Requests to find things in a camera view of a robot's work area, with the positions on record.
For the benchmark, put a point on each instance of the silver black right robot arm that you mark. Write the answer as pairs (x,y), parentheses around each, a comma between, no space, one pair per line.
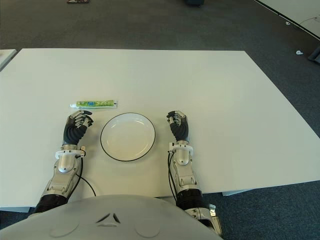
(183,160)

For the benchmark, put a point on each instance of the white plate with black rim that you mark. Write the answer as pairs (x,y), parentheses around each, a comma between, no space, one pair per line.
(127,137)

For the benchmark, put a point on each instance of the dark grey floor object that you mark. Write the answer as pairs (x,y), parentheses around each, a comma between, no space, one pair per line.
(315,54)

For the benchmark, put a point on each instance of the white table with black edge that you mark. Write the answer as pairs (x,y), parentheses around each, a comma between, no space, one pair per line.
(300,10)

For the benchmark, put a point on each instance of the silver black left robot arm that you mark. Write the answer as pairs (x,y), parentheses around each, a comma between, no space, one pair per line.
(63,165)

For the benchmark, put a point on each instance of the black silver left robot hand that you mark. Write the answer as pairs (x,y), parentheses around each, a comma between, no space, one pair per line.
(75,132)

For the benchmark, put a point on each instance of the grey robot torso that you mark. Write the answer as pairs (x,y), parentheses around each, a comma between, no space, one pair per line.
(112,222)

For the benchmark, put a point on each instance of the white side table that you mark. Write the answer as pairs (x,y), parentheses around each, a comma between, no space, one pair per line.
(5,56)

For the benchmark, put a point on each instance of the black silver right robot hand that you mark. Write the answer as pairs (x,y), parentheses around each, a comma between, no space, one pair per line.
(181,127)

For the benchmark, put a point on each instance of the green toothpaste tube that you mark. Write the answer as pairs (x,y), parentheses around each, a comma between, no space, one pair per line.
(95,103)

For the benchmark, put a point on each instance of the red black flat object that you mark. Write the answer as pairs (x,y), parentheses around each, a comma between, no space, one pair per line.
(77,1)

